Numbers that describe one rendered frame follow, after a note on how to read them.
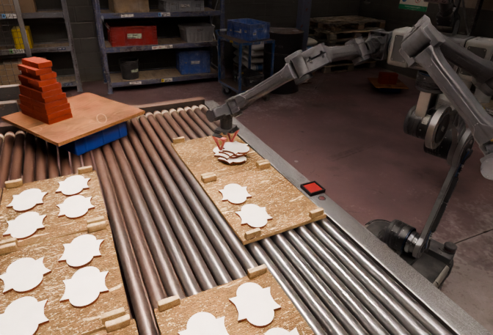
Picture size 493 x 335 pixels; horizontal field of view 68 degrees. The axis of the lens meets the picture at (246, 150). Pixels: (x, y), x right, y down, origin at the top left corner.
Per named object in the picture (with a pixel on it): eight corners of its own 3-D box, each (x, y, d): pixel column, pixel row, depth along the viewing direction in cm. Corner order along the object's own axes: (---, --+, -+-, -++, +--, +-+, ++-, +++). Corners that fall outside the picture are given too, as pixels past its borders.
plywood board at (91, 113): (88, 94, 223) (87, 91, 222) (145, 113, 199) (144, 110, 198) (1, 120, 186) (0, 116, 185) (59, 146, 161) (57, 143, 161)
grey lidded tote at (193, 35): (206, 37, 605) (205, 22, 594) (216, 41, 578) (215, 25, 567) (178, 39, 583) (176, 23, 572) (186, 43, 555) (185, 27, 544)
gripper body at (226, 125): (214, 133, 168) (214, 118, 165) (225, 125, 177) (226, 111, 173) (226, 136, 166) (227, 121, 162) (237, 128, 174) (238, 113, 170)
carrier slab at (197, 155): (232, 134, 202) (232, 131, 201) (270, 168, 170) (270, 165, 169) (170, 146, 187) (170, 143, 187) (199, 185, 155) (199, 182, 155)
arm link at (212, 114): (245, 112, 161) (237, 94, 161) (225, 119, 153) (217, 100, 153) (229, 121, 170) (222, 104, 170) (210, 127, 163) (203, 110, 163)
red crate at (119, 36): (152, 39, 576) (150, 20, 563) (158, 45, 540) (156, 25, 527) (108, 42, 552) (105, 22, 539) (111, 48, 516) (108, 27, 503)
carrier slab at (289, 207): (270, 168, 170) (271, 165, 169) (326, 218, 138) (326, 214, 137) (199, 185, 155) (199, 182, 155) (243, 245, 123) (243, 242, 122)
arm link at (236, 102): (316, 75, 135) (304, 48, 136) (308, 77, 131) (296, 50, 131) (240, 117, 165) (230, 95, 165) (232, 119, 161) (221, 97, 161)
